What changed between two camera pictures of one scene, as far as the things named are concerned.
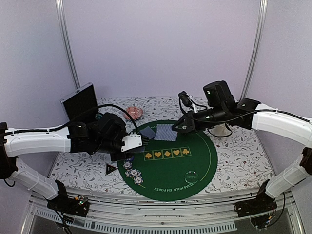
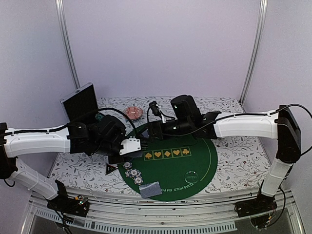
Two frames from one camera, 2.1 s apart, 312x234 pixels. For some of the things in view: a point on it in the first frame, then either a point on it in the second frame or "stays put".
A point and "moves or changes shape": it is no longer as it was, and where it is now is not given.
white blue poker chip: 138,180 stays put
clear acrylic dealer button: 191,177 stays put
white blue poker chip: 127,164 stays put
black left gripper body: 106,146 stays put
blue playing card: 164,132 moves or changes shape
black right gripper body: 218,117 to 183,128
